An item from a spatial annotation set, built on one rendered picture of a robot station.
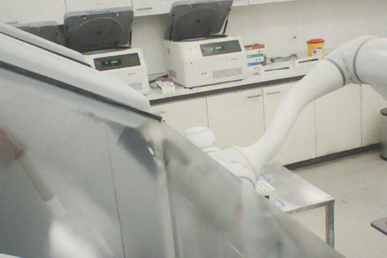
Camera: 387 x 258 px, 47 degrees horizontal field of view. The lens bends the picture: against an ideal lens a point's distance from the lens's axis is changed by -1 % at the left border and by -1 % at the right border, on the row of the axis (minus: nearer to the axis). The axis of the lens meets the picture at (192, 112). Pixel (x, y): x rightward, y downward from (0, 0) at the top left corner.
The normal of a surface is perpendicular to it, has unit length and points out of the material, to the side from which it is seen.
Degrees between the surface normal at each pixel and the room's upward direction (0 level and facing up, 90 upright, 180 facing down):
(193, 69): 90
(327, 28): 90
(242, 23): 90
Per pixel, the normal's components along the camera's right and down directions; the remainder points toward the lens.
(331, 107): 0.34, 0.20
